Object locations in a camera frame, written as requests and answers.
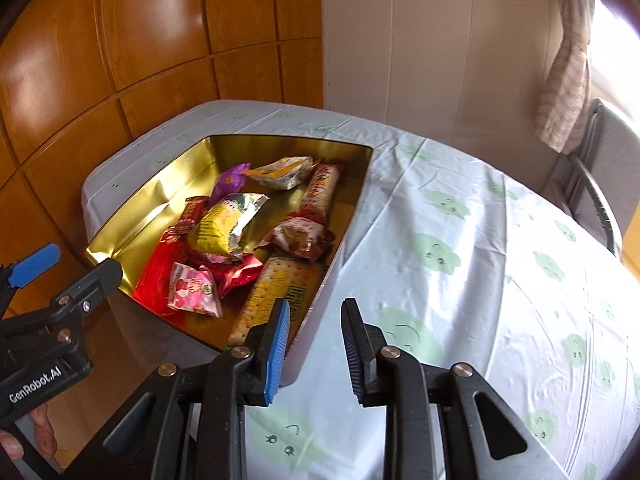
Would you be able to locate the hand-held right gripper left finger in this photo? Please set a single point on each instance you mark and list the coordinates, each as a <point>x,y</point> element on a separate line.
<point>277,350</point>

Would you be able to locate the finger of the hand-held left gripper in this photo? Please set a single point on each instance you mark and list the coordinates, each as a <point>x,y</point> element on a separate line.
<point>35,265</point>
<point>92,282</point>

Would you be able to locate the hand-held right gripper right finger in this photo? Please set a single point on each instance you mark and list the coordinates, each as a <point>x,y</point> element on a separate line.
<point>352,355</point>

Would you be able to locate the long cracker packet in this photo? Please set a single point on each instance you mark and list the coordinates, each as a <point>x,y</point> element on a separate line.
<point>275,300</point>

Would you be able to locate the red foil snack packet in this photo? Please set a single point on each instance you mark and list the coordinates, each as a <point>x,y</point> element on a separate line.
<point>192,212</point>
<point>157,270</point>

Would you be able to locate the red gold print snack packet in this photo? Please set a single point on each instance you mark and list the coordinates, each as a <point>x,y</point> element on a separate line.
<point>235,272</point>

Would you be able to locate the pink heart snack packet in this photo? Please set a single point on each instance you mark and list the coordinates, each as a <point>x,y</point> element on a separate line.
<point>192,290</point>

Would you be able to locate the gold tin box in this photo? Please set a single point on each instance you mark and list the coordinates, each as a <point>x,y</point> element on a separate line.
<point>150,200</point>

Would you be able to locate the brown snack packet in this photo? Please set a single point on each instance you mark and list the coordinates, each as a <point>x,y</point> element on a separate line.
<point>300,240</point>

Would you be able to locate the large yellow snack packet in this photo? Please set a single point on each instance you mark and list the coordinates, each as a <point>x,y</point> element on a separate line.
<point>225,225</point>

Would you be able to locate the long red white snack packet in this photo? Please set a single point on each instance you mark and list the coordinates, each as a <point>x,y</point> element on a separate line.
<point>320,195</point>

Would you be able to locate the purple snack packet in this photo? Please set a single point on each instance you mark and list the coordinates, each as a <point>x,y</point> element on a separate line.
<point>230,180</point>

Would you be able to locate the yellow white snack packet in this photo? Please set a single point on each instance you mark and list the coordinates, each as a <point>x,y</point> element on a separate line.
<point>282,172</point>

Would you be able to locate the person's left hand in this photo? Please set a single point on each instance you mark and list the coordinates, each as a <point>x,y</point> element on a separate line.
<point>45,430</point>

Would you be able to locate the white printed tablecloth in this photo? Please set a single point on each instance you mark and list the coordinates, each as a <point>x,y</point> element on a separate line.
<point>450,210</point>

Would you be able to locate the wooden panelled wardrobe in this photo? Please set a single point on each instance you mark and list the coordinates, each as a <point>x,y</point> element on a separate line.
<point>150,25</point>

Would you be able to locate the grey yellow blue sofa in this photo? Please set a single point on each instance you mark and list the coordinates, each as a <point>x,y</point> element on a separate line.
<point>610,160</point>

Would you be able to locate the pink checked curtain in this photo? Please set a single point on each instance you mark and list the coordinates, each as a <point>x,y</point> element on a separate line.
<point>565,95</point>

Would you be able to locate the bright window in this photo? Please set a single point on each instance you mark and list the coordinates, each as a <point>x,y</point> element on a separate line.
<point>615,60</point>

